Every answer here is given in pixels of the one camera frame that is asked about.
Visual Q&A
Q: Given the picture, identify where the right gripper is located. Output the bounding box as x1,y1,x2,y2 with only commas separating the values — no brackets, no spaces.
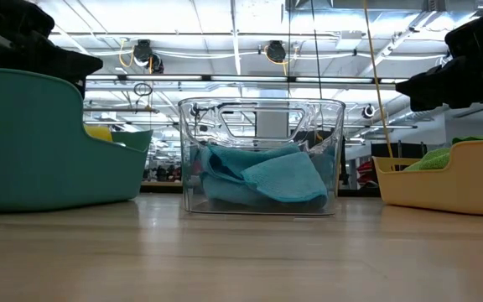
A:
395,3,483,112

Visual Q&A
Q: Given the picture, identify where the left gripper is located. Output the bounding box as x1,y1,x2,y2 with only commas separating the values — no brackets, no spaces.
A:
0,0,104,100

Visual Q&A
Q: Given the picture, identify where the large yellow microfiber towel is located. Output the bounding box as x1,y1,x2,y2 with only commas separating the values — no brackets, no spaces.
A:
83,124,113,143

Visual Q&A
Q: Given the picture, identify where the blue microfiber towel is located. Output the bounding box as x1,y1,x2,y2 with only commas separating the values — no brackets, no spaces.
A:
241,150,329,207
199,142,309,209

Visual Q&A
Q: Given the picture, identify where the black background monitor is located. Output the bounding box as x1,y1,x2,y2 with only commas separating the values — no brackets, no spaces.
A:
370,141,428,159

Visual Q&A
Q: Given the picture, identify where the teal plastic basket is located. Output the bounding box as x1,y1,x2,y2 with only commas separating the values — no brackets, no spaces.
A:
0,68,154,212

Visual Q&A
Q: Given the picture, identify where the yellow-orange plastic basket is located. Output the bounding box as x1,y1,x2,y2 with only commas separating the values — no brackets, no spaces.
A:
371,139,483,217

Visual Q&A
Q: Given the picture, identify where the red object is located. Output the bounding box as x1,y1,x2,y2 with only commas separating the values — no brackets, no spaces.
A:
356,160,377,188

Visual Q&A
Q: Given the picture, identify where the wooden background bench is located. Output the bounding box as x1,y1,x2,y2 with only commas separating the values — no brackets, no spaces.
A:
140,179,184,194

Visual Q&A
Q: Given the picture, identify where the clear plastic basket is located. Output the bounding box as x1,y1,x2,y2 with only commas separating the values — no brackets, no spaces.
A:
177,96,346,216

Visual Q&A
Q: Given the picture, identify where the long ceiling light strip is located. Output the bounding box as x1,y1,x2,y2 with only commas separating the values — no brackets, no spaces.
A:
85,73,410,86

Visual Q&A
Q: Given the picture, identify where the black hanging cable loop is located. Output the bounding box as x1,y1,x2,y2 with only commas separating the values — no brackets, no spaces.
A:
133,81,153,97

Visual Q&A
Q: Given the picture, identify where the black ceiling cable reel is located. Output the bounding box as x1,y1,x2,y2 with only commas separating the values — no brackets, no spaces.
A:
133,39,165,75
265,39,288,64

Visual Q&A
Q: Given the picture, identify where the yellow cable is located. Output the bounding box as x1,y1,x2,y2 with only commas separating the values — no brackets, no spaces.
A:
362,0,395,159

